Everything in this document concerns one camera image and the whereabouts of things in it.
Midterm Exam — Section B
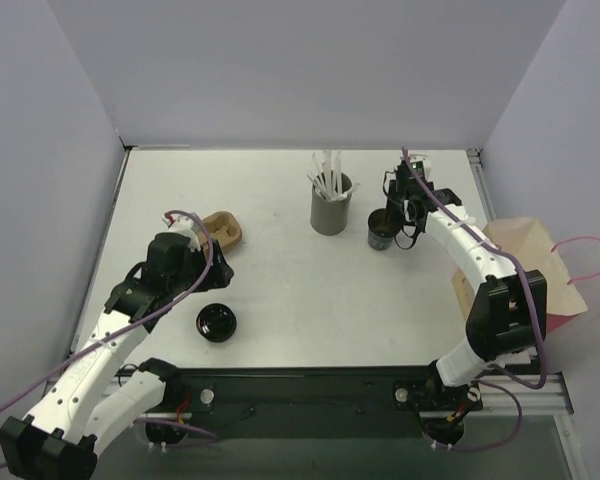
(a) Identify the brown cardboard cup carrier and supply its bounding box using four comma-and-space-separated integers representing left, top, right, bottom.
203, 211, 243, 253

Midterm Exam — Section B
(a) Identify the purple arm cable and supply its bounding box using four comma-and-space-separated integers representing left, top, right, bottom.
402, 146, 551, 451
0, 208, 221, 471

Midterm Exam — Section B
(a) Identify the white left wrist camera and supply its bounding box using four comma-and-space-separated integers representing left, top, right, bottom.
163, 213, 201, 251

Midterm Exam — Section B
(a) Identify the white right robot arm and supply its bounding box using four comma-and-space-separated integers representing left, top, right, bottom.
384, 157, 548, 408

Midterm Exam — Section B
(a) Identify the black cup lid stack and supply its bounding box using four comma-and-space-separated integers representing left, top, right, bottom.
196, 303, 237, 343

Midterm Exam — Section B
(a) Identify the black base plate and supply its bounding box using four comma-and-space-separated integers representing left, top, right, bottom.
152, 366, 483, 442

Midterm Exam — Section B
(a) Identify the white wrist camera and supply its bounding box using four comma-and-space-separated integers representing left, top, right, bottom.
408, 153, 431, 182
163, 213, 201, 251

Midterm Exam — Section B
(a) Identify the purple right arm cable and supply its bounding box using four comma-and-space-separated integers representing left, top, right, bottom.
402, 146, 551, 451

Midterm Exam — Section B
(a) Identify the aluminium frame rail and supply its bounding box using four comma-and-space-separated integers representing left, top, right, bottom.
466, 148, 574, 416

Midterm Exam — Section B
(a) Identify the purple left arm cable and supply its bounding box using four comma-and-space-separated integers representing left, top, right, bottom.
0, 208, 221, 471

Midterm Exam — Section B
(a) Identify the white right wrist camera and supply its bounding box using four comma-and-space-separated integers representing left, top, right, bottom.
408, 153, 431, 182

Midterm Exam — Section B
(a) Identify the grey cylindrical holder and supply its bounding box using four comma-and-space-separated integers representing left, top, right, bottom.
310, 174, 353, 236

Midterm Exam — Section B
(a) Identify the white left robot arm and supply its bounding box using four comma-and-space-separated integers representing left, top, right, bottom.
0, 233, 234, 479

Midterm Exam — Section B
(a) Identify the white stirrer sticks bundle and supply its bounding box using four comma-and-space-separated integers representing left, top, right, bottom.
307, 150, 359, 203

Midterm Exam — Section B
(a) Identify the beige pink paper bag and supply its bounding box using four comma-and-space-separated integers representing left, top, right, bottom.
452, 215, 600, 346

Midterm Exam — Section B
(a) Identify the dark coffee cup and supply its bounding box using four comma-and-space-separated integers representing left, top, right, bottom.
367, 208, 401, 251

